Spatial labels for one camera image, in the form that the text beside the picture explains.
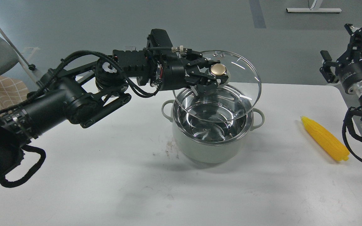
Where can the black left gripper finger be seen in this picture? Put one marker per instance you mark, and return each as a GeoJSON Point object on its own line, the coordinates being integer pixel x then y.
{"type": "Point", "coordinates": [205, 86]}
{"type": "Point", "coordinates": [195, 63]}

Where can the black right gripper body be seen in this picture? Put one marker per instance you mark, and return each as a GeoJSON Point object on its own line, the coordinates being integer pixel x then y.
{"type": "Point", "coordinates": [349, 70]}

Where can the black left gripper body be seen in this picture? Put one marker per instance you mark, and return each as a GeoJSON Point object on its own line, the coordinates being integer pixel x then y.
{"type": "Point", "coordinates": [173, 77]}

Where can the glass pot lid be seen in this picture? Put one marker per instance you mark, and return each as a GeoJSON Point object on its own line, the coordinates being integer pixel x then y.
{"type": "Point", "coordinates": [240, 78]}

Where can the yellow corn cob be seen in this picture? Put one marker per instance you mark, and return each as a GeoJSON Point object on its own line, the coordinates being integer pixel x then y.
{"type": "Point", "coordinates": [326, 140]}

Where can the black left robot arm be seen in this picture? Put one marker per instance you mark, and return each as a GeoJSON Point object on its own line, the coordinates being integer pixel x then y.
{"type": "Point", "coordinates": [88, 86]}

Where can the pale green steel pot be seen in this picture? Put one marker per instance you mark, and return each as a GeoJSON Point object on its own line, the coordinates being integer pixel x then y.
{"type": "Point", "coordinates": [211, 128]}

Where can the white table leg base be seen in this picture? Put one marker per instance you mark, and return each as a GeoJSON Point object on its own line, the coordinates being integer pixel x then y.
{"type": "Point", "coordinates": [315, 7]}

